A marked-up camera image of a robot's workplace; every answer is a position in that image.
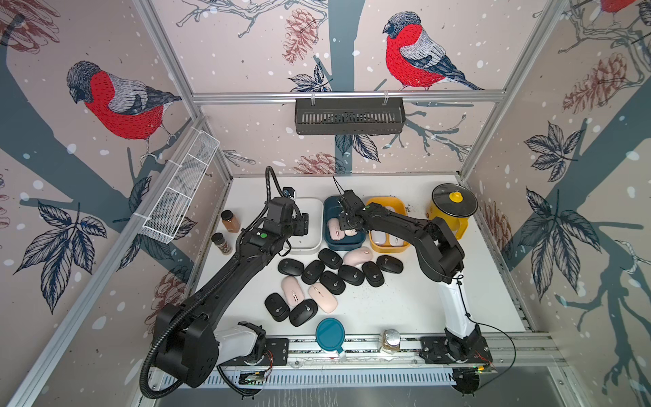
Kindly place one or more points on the yellow pot with black lid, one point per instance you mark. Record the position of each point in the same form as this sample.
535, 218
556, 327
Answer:
455, 205

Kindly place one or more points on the pink mouse top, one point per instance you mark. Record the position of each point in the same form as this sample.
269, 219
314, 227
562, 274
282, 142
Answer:
358, 257

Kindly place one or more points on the small glass jar silver lid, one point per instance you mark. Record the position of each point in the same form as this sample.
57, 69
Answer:
390, 341

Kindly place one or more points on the white mouse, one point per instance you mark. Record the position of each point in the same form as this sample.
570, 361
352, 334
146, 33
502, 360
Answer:
378, 238
396, 241

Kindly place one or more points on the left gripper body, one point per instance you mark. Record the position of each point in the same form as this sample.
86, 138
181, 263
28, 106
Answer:
300, 225

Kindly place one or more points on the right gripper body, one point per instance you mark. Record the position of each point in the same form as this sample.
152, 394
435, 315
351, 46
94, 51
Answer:
347, 220

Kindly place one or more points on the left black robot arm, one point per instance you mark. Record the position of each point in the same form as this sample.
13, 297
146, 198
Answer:
185, 349

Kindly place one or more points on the teal round lid container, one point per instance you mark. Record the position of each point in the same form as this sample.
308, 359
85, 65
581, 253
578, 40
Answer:
330, 335

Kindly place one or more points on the black hanging wire basket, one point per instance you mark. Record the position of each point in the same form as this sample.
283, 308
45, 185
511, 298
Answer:
349, 116

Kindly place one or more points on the white storage box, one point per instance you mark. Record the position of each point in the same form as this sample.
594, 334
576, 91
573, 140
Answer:
310, 243

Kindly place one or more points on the teal storage box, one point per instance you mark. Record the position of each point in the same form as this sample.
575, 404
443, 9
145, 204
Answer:
332, 209

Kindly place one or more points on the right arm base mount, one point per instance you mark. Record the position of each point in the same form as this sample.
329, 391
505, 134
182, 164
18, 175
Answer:
440, 350

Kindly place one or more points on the dark spice bottle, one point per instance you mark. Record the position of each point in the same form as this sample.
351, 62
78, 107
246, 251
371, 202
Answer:
218, 239

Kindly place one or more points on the white wire mesh shelf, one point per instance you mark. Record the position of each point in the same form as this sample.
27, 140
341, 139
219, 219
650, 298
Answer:
163, 223

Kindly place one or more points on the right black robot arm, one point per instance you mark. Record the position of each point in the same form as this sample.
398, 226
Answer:
440, 257

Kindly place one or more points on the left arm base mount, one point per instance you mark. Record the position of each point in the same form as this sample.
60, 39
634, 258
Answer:
276, 353

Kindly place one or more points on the brown spice bottle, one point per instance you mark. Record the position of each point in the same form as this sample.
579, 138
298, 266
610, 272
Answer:
230, 221

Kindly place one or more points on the yellow storage box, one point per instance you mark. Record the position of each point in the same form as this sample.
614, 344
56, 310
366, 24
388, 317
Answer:
394, 205

